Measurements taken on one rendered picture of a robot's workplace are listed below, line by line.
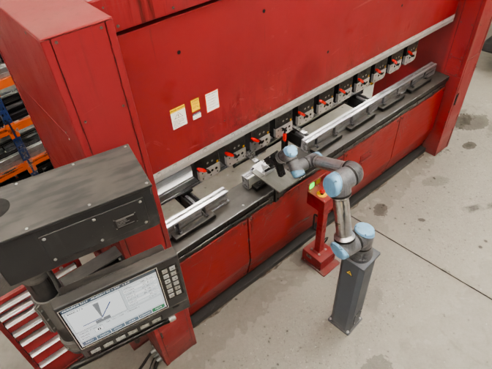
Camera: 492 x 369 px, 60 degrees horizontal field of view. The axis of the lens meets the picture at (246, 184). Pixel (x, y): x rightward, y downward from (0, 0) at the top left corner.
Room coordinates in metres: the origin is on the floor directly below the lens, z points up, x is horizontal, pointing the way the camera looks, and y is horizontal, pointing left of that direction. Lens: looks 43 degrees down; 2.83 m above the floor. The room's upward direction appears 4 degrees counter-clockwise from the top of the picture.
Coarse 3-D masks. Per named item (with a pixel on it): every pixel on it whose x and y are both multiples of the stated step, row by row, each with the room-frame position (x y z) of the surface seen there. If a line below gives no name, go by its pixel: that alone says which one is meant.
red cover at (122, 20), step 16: (96, 0) 1.61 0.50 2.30; (112, 0) 1.65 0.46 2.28; (128, 0) 1.69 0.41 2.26; (144, 0) 1.73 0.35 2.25; (160, 0) 1.77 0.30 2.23; (176, 0) 1.82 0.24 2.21; (192, 0) 1.86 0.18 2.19; (208, 0) 1.91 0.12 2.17; (112, 16) 1.64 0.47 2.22; (128, 16) 1.68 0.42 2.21; (144, 16) 1.72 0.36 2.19; (160, 16) 1.76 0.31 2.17
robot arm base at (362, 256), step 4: (360, 252) 1.49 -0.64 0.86; (364, 252) 1.49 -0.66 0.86; (368, 252) 1.50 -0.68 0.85; (372, 252) 1.52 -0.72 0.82; (352, 256) 1.50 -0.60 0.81; (356, 256) 1.49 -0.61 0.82; (360, 256) 1.48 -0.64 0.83; (364, 256) 1.48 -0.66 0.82; (368, 256) 1.49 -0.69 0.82; (372, 256) 1.50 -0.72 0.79; (352, 260) 1.49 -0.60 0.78; (356, 260) 1.48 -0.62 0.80; (360, 260) 1.48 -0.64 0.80; (364, 260) 1.47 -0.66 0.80; (368, 260) 1.48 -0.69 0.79
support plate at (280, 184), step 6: (258, 174) 2.06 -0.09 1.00; (270, 174) 2.05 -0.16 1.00; (276, 174) 2.05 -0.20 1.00; (288, 174) 2.04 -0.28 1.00; (264, 180) 2.00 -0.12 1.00; (270, 180) 1.99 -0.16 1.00; (276, 180) 1.99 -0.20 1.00; (282, 180) 1.99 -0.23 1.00; (288, 180) 1.98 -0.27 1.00; (294, 180) 1.98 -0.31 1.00; (270, 186) 1.95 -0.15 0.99; (276, 186) 1.93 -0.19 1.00; (282, 186) 1.93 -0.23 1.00; (288, 186) 1.93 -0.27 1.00
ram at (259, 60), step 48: (240, 0) 2.05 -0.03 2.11; (288, 0) 2.25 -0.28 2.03; (336, 0) 2.49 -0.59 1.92; (384, 0) 2.79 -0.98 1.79; (432, 0) 3.18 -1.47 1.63; (144, 48) 1.72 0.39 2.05; (192, 48) 1.86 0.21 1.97; (240, 48) 2.04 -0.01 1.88; (288, 48) 2.25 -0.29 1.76; (336, 48) 2.52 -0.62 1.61; (384, 48) 2.86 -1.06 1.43; (144, 96) 1.69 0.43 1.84; (192, 96) 1.84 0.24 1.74; (240, 96) 2.03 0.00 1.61; (288, 96) 2.26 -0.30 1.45; (192, 144) 1.81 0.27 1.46
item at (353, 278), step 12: (348, 264) 1.50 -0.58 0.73; (360, 264) 1.46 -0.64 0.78; (372, 264) 1.50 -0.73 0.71; (348, 276) 1.49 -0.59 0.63; (360, 276) 1.45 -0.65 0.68; (336, 288) 1.57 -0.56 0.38; (348, 288) 1.48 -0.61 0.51; (360, 288) 1.45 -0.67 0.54; (336, 300) 1.53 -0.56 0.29; (348, 300) 1.46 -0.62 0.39; (360, 300) 1.48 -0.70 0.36; (336, 312) 1.52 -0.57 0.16; (348, 312) 1.45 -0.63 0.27; (360, 312) 1.50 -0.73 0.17; (336, 324) 1.50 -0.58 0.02; (348, 324) 1.45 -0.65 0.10
